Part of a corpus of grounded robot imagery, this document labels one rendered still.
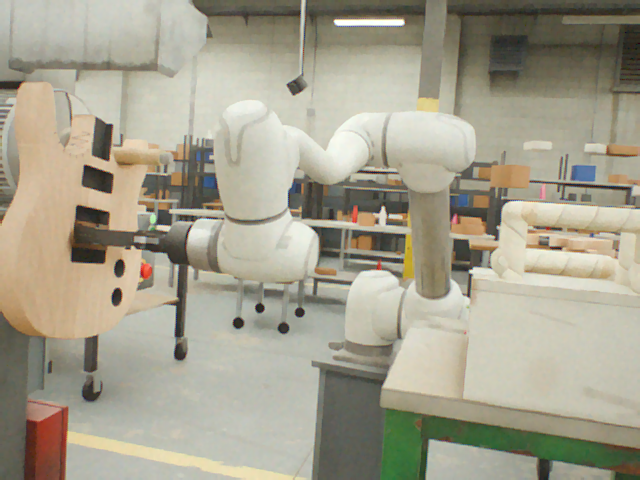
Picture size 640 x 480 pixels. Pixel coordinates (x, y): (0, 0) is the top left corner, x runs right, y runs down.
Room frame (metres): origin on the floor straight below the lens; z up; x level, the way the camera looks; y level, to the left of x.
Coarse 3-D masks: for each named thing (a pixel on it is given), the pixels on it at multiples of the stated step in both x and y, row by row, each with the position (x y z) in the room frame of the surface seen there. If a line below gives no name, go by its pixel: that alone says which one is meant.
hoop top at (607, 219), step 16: (512, 208) 0.78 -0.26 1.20; (528, 208) 0.78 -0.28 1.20; (544, 208) 0.77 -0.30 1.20; (560, 208) 0.77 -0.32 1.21; (576, 208) 0.77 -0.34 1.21; (592, 208) 0.76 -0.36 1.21; (608, 208) 0.76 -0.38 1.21; (624, 208) 0.76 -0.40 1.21; (528, 224) 0.79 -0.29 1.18; (544, 224) 0.78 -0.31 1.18; (560, 224) 0.77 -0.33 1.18; (576, 224) 0.76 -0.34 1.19; (592, 224) 0.76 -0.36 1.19; (608, 224) 0.75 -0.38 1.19; (624, 224) 0.75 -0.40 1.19
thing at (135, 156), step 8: (120, 152) 1.14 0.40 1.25; (128, 152) 1.14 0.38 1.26; (136, 152) 1.14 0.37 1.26; (144, 152) 1.13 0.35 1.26; (152, 152) 1.13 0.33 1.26; (160, 152) 1.13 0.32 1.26; (120, 160) 1.15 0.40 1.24; (128, 160) 1.14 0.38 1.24; (136, 160) 1.14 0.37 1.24; (144, 160) 1.13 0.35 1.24; (152, 160) 1.13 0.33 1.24
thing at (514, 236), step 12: (504, 216) 0.79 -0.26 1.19; (516, 216) 0.78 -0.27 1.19; (504, 228) 0.79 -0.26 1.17; (516, 228) 0.78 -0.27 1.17; (504, 240) 0.79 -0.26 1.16; (516, 240) 0.78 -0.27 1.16; (504, 252) 0.79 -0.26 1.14; (516, 252) 0.78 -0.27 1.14; (516, 264) 0.78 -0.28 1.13; (504, 276) 0.78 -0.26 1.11; (516, 276) 0.78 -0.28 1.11
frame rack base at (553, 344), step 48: (480, 288) 0.78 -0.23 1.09; (528, 288) 0.76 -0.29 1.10; (576, 288) 0.75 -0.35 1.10; (624, 288) 0.79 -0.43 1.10; (480, 336) 0.78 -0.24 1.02; (528, 336) 0.76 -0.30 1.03; (576, 336) 0.75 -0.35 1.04; (624, 336) 0.73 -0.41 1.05; (480, 384) 0.78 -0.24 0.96; (528, 384) 0.76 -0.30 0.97; (576, 384) 0.75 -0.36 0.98; (624, 384) 0.73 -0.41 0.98
